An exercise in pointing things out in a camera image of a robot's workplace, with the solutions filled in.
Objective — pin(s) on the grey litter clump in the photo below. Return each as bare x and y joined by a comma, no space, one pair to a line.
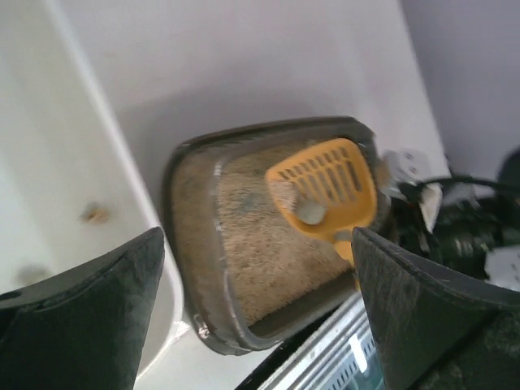
310,212
95,213

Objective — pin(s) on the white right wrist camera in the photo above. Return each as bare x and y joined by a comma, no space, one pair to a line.
410,166

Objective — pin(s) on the dark brown litter box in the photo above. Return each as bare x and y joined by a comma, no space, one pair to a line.
251,280

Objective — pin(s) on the yellow litter scoop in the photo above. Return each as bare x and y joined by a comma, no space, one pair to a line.
335,174

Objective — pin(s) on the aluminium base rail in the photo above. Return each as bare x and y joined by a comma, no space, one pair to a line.
337,352

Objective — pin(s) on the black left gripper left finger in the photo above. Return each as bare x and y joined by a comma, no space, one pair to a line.
86,327

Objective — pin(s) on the white plastic bin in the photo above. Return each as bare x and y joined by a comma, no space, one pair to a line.
62,149

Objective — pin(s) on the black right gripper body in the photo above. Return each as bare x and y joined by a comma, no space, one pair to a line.
465,232

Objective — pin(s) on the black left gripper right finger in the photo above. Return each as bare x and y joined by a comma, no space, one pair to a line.
435,328

